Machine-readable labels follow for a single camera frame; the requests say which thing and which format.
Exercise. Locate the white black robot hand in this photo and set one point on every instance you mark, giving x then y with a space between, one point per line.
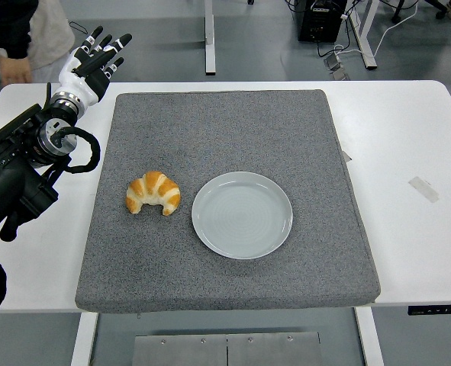
78 85

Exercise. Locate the golden croissant bread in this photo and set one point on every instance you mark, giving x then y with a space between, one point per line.
152 187

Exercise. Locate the person's forearm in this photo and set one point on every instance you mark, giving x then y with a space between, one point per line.
11 26

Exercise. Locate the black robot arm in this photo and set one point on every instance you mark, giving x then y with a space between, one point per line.
11 183

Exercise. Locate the light grey round plate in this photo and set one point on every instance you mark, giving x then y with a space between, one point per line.
242 217

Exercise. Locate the grey metal plate with screws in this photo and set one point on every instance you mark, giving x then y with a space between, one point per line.
225 350

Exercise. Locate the person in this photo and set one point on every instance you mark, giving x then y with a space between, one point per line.
51 34

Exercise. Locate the person's hand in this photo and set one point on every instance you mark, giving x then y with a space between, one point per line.
15 70

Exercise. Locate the white desk leg with foot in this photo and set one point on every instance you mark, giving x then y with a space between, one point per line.
209 38
367 42

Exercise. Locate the grey speckled square mat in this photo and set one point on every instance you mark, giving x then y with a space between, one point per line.
229 129

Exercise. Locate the black computer case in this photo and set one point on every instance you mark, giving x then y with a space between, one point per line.
320 23

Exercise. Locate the white table leg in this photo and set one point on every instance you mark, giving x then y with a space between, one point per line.
370 337
83 339

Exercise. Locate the grey foot pedal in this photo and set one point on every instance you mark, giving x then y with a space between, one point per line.
332 62
340 74

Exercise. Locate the small grey mat tag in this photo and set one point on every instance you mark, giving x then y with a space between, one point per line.
346 156

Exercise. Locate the clear tape strip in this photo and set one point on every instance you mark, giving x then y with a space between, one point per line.
423 189

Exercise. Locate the black chair base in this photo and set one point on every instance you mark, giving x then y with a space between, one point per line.
435 5

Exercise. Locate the black table control panel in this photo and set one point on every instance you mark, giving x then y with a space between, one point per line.
439 310

